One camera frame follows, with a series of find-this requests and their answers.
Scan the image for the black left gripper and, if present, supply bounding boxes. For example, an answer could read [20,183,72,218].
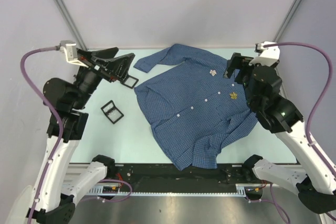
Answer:
[73,47,135,108]

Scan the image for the gold leaf brooch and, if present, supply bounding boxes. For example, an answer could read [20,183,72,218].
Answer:
[229,92,238,100]

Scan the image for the blue checked shirt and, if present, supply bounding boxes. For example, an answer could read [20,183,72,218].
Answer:
[134,44,257,170]

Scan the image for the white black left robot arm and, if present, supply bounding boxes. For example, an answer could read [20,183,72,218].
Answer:
[6,41,135,223]

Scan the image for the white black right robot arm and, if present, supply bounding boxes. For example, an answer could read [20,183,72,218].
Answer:
[223,53,335,214]

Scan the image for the silver leaf brooch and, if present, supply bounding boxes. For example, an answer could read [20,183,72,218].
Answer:
[209,70,217,76]

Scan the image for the black open box upper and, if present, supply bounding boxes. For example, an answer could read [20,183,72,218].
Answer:
[121,75,139,89]

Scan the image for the black open box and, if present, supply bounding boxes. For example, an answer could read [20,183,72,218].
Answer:
[101,100,124,124]
[121,75,139,89]

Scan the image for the black open box lower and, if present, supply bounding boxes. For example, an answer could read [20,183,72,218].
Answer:
[101,100,124,124]

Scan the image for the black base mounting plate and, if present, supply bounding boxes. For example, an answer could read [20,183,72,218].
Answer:
[107,164,265,194]

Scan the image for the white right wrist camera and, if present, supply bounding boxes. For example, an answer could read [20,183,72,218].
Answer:
[249,41,280,67]

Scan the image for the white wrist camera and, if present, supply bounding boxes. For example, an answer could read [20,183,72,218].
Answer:
[60,40,79,65]
[249,41,280,67]

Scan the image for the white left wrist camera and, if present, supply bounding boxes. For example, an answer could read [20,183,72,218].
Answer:
[60,40,79,65]

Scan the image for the right aluminium frame post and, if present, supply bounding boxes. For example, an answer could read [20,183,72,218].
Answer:
[273,0,303,42]

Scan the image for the aluminium frame post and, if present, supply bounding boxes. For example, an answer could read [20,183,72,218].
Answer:
[53,0,87,50]
[273,0,303,42]

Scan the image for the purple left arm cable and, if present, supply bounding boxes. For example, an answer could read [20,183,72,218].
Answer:
[20,46,66,222]

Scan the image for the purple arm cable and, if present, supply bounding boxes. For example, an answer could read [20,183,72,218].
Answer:
[20,46,66,222]
[265,41,336,183]

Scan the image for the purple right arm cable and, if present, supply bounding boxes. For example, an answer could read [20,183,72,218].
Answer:
[265,41,336,183]

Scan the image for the left aluminium frame post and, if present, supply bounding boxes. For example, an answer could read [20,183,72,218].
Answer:
[53,0,87,50]

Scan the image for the white slotted cable duct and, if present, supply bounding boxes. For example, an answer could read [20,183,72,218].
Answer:
[61,183,266,198]

